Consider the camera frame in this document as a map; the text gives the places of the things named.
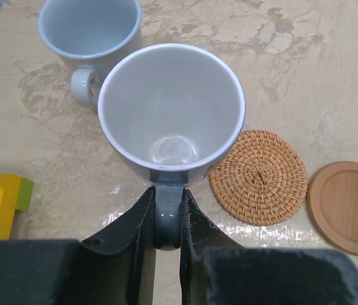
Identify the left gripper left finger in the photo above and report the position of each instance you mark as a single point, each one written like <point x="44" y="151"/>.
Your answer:
<point x="114" y="266"/>

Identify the grey white mug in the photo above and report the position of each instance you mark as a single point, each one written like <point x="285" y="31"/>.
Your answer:
<point x="171" y="112"/>

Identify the light wooden coaster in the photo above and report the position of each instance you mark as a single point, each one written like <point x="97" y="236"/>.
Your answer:
<point x="332" y="203"/>
<point x="94" y="109"/>

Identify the small woven rattan coaster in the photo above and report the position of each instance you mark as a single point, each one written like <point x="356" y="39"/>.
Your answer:
<point x="262" y="181"/>

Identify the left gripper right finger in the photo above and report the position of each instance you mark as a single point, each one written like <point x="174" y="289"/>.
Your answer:
<point x="214" y="269"/>

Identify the light blue cup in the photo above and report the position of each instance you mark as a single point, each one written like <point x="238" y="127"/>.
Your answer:
<point x="91" y="37"/>

